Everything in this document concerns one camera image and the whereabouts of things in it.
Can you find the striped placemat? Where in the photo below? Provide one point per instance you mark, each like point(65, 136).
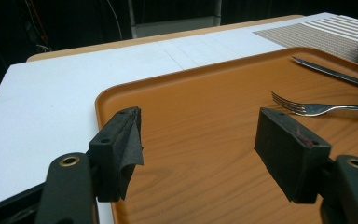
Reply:
point(307, 37)

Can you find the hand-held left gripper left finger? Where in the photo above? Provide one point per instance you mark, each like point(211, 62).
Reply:
point(115, 149)

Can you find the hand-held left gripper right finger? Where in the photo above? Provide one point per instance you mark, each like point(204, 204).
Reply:
point(292, 155)

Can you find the orange wood-grain tray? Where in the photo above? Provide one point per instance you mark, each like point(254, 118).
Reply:
point(214, 140)

